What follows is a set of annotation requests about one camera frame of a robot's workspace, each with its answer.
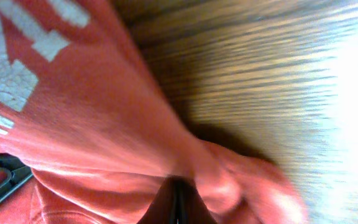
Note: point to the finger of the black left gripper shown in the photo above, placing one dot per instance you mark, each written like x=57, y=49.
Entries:
x=2, y=183

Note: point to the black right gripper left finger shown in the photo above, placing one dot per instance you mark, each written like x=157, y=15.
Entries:
x=163, y=208

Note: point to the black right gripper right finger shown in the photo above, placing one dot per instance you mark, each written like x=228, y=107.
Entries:
x=191, y=208

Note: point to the red orange printed t-shirt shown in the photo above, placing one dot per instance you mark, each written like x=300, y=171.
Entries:
x=79, y=107

